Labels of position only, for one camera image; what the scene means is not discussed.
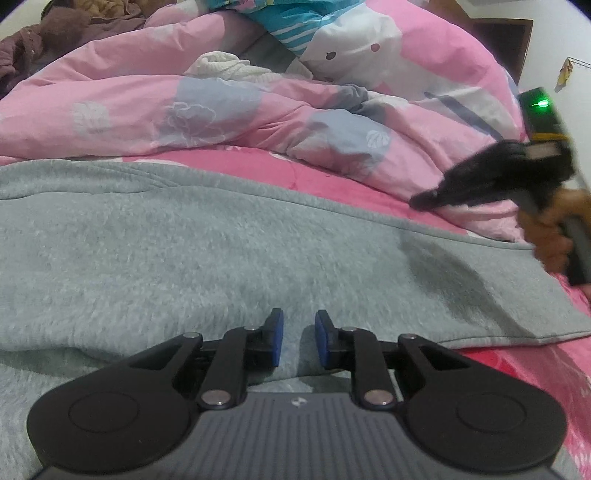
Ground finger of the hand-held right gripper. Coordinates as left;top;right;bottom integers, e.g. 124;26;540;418
410;182;468;210

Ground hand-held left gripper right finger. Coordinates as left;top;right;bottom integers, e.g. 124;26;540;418
315;310;467;408

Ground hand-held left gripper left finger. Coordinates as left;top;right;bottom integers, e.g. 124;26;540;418
124;308;284;409

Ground grey pants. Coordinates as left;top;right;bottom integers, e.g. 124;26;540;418
0;159;591;480

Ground person's right hand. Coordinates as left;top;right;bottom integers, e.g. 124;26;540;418
522;188;591;274

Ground pink flower-print blanket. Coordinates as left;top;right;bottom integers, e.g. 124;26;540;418
0;145;591;480

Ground dark brown door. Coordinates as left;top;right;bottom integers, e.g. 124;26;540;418
429;0;534;86

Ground teal and pink cartoon quilt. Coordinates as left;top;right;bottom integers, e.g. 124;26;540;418
203;0;522;139

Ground white knit garment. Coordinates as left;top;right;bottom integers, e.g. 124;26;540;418
185;52;296;84

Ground pink floral quilt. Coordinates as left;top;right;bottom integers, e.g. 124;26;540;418
0;9;536;243

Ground maroon jacket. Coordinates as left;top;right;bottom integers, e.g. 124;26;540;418
0;7;148;100

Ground yellow wall hanging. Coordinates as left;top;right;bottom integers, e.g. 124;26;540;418
556;58;575;93

